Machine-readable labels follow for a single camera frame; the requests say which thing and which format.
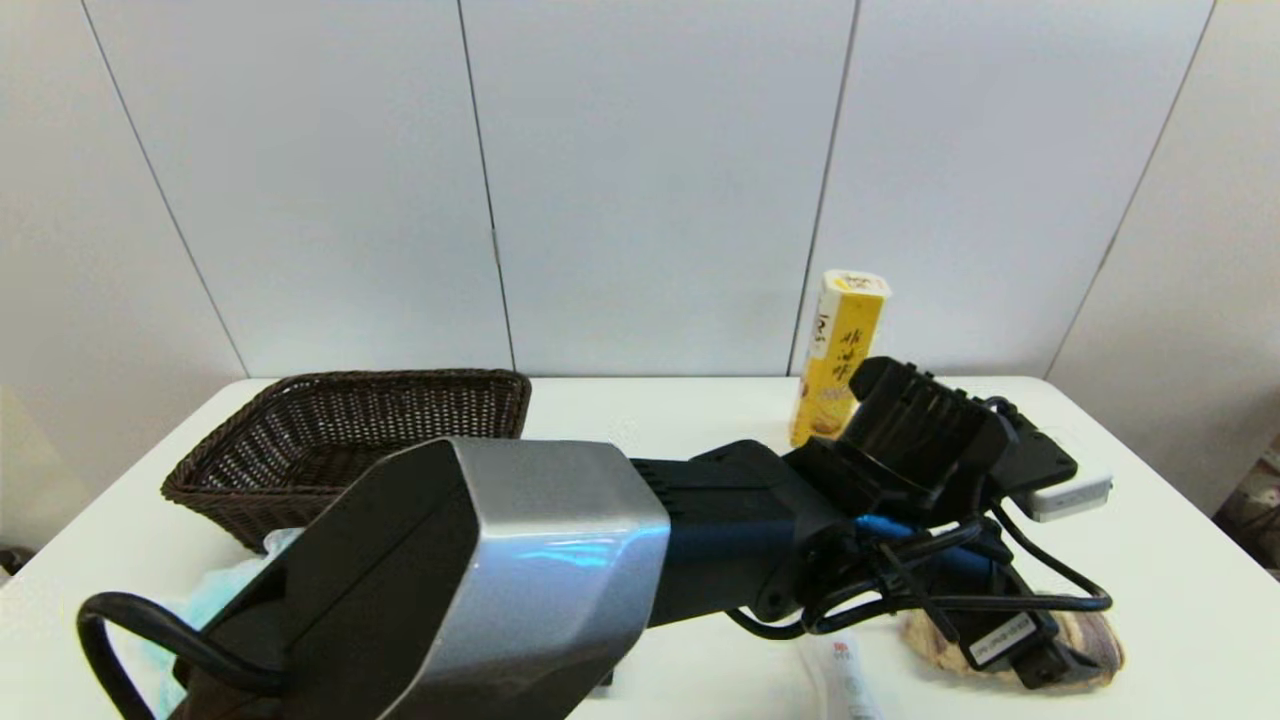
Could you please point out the light blue bath loofah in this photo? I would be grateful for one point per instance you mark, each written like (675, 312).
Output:
(215, 590)

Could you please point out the dark brown wicker basket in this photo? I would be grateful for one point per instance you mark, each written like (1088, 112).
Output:
(330, 420)

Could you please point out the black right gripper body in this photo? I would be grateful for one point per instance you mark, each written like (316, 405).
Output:
(985, 600)

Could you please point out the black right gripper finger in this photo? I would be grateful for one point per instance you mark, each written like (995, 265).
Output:
(1068, 665)

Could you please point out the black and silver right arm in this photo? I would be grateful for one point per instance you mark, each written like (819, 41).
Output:
(560, 560)

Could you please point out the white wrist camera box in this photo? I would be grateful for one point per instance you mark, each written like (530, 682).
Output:
(1070, 497)

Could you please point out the tall yellow snack box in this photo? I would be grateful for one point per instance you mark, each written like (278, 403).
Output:
(835, 350)

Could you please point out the beige seashell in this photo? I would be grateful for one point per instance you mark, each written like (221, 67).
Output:
(922, 640)

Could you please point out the white plastic bottle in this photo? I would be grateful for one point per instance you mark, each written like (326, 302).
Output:
(845, 680)

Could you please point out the dark clutter beside table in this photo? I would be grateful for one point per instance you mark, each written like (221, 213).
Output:
(1255, 510)

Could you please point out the small dark background object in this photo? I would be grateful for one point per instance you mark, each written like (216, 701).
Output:
(10, 560)

